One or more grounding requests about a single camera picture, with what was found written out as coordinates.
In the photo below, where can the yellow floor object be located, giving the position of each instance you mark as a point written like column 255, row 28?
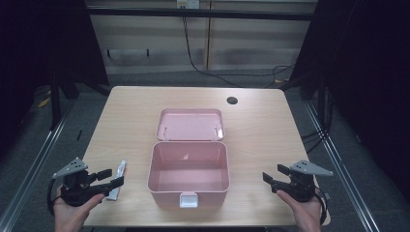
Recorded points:
column 43, row 102

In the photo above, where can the person's left hand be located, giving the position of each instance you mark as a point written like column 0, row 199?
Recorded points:
column 69, row 217

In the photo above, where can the white wall power socket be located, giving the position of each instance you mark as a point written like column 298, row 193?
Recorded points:
column 188, row 3

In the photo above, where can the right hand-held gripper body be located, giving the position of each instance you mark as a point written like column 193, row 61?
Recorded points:
column 301, row 188

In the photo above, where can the black stand leg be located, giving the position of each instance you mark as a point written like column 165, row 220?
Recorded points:
column 55, row 103

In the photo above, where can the metal floor rail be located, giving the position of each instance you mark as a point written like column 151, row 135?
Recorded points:
column 341, row 167
column 30, row 167

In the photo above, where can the person's right hand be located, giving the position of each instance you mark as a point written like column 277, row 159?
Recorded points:
column 306, row 216

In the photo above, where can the black horizontal frame beam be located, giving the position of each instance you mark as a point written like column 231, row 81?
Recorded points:
column 199, row 13

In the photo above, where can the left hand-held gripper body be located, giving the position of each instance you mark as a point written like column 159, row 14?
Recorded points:
column 75, row 190

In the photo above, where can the pink plastic box with lid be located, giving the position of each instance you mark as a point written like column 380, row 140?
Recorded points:
column 188, row 180

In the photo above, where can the black curtain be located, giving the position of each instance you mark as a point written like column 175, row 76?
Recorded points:
column 367, row 80
column 42, row 42

